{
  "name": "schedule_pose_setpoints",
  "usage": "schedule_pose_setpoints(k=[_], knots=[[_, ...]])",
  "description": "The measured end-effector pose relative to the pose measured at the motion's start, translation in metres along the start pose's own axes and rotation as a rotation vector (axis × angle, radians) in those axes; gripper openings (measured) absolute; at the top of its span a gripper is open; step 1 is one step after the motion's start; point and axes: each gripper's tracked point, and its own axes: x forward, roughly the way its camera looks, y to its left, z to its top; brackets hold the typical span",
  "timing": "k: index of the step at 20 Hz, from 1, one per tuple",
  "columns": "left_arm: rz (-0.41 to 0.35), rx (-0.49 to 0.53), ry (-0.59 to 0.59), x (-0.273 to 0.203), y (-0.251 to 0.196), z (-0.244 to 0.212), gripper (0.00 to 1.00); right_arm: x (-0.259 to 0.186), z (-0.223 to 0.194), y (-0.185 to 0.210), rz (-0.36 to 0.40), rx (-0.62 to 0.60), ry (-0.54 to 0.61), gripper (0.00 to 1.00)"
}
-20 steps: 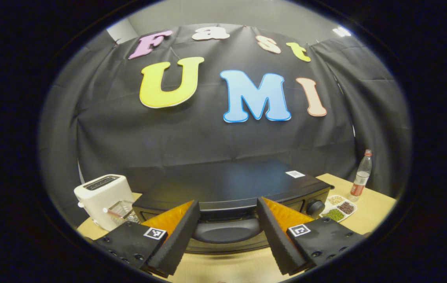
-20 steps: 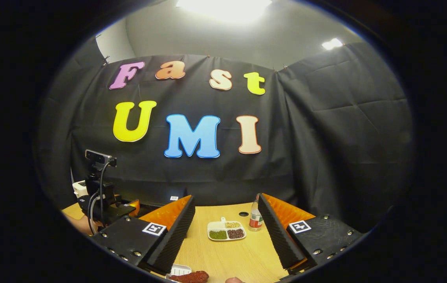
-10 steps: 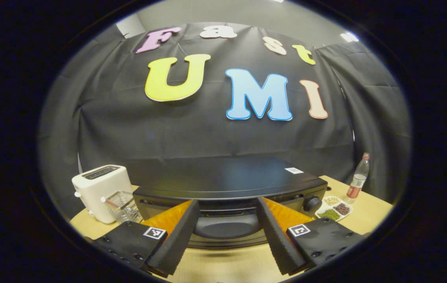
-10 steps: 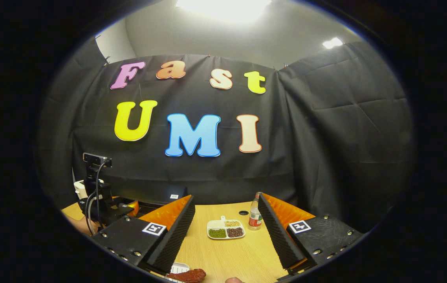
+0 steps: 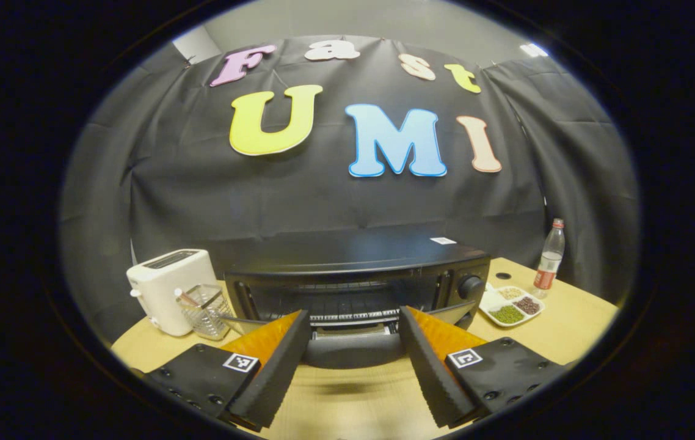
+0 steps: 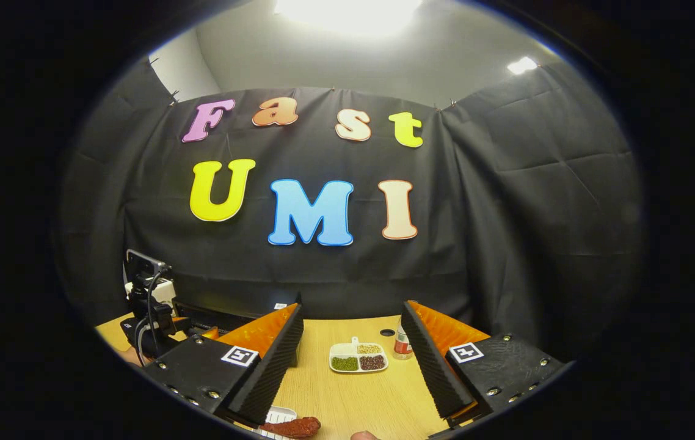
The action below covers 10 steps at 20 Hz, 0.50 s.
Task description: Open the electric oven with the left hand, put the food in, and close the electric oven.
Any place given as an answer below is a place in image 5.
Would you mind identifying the green mung beans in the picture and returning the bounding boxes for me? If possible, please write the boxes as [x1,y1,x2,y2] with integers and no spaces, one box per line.
[489,305,525,325]

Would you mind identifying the clear bottle with red label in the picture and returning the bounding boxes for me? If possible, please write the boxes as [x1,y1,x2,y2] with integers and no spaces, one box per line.
[533,218,566,299]

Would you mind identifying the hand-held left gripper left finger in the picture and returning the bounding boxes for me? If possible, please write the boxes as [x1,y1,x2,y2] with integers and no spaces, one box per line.
[131,310,313,431]

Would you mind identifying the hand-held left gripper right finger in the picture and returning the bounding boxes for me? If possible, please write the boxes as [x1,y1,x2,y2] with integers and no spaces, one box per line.
[398,306,568,428]

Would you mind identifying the wire utensil holder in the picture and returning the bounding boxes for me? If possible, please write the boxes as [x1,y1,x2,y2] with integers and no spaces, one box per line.
[175,284,235,341]

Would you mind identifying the black electric oven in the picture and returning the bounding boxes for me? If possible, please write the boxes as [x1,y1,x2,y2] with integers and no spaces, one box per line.
[219,223,492,370]

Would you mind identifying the white toaster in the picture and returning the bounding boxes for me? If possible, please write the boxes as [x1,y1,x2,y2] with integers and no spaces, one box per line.
[126,249,220,337]

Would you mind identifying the white divided tray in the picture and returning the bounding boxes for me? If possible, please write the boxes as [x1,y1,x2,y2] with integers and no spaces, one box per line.
[479,282,547,328]

